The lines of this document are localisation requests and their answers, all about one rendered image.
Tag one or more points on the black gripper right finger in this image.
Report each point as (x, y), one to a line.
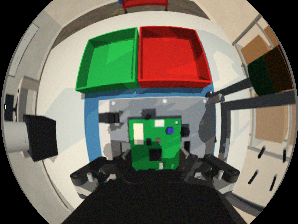
(222, 175)

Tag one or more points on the red bin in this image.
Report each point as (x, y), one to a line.
(171, 54)

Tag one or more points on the green bin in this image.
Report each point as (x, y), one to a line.
(109, 58)

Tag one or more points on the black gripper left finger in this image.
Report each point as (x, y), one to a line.
(85, 179)

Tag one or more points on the green circuit board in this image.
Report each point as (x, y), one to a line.
(155, 143)

